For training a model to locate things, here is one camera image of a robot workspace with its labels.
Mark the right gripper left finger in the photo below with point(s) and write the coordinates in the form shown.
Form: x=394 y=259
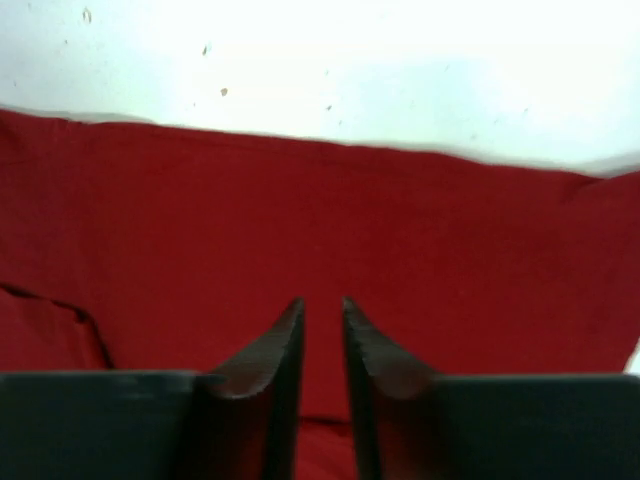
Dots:
x=238 y=421

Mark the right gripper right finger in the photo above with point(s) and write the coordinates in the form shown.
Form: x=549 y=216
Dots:
x=413 y=422

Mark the dark red t shirt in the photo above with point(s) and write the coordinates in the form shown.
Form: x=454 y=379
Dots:
x=144 y=247

